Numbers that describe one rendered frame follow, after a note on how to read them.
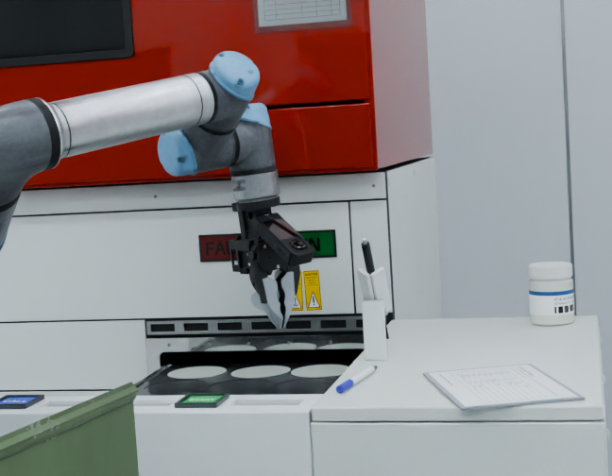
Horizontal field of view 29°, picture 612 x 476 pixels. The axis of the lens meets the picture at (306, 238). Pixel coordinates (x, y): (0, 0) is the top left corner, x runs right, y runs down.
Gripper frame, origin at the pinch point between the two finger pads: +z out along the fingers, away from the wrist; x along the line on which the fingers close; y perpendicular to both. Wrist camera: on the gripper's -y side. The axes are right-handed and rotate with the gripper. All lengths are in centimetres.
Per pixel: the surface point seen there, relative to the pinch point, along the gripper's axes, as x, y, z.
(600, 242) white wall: -158, 64, 19
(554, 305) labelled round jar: -31.3, -30.1, 2.6
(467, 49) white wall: -141, 90, -40
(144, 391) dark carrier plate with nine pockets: 21.5, 10.0, 7.2
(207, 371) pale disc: 6.7, 14.9, 8.4
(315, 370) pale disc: -5.1, 0.0, 9.7
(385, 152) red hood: -26.7, 0.1, -23.7
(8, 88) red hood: 20, 44, -44
